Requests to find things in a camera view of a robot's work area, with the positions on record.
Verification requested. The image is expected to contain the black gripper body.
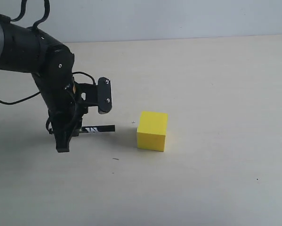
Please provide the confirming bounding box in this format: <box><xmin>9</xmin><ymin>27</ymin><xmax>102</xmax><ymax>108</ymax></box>
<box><xmin>47</xmin><ymin>81</ymin><xmax>98</xmax><ymax>139</ymax></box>

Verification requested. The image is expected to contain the black and white marker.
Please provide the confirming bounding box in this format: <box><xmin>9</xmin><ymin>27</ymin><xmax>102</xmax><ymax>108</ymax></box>
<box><xmin>79</xmin><ymin>125</ymin><xmax>115</xmax><ymax>133</ymax></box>

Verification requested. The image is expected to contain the yellow foam cube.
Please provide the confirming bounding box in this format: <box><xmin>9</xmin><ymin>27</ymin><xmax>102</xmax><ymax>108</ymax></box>
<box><xmin>137</xmin><ymin>111</ymin><xmax>168</xmax><ymax>152</ymax></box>

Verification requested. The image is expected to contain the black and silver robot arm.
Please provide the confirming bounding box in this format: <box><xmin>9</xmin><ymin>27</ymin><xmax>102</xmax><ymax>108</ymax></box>
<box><xmin>0</xmin><ymin>14</ymin><xmax>97</xmax><ymax>153</ymax></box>

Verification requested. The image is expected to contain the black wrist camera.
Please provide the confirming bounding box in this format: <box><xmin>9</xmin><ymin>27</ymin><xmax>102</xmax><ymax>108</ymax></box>
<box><xmin>97</xmin><ymin>77</ymin><xmax>112</xmax><ymax>114</ymax></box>

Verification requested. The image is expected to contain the black cable pair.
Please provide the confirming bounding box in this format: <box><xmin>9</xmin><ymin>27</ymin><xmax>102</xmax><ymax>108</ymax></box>
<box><xmin>10</xmin><ymin>0</ymin><xmax>51</xmax><ymax>30</ymax></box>

